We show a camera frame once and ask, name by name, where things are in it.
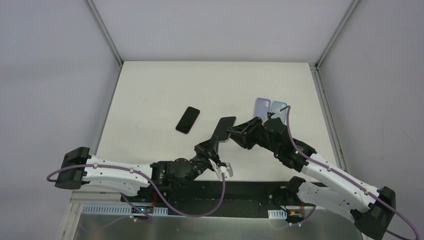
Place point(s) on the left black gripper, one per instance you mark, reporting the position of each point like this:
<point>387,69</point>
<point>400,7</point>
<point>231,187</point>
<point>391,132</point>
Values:
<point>205,150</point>

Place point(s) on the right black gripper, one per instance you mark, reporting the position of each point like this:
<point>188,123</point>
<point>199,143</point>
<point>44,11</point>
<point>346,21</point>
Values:
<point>247,133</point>

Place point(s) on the black phone light blue case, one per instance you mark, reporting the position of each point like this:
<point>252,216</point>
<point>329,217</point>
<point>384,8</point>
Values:
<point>223,124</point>

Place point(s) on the black phone purple frame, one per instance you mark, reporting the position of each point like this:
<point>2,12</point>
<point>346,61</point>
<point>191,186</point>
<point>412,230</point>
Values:
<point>187,120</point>

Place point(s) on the lavender phone case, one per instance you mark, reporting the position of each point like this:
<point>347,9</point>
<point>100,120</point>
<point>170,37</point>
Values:
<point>261,108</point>

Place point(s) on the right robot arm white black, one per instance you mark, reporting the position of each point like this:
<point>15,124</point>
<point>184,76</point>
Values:
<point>369,208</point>

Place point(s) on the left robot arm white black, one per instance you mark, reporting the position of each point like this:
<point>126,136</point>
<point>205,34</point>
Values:
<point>80,168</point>

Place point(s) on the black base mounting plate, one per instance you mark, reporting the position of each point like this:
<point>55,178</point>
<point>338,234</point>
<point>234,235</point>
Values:
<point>235,199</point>

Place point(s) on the left controller board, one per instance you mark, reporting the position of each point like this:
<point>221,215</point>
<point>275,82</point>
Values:
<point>142,209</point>

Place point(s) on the controller board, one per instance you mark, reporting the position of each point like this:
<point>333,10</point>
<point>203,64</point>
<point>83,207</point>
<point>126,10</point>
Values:
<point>142,209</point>
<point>295,215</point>

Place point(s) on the right controller board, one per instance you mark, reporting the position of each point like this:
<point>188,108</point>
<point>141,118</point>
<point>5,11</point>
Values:
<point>295,215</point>

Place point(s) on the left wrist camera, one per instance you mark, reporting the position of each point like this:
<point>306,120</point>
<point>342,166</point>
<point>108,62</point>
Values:
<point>223,170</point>

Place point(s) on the right white cable duct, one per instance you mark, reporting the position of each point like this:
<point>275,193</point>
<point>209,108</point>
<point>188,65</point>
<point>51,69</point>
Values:
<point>277,214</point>

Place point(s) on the white cable duct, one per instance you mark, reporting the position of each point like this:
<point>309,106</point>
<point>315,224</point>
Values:
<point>118,210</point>
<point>277,214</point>

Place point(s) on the right aluminium frame rail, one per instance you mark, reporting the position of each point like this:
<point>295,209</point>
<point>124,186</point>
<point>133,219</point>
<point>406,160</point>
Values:
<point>328,117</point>

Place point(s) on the aluminium frame rail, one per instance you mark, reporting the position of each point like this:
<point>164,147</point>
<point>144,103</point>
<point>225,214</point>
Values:
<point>95,197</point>
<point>328,117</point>

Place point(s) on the left white cable duct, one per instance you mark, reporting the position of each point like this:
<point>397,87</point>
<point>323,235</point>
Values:
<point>118,210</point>

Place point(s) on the left aluminium frame rail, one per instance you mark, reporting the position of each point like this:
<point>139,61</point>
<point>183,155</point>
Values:
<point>95,197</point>

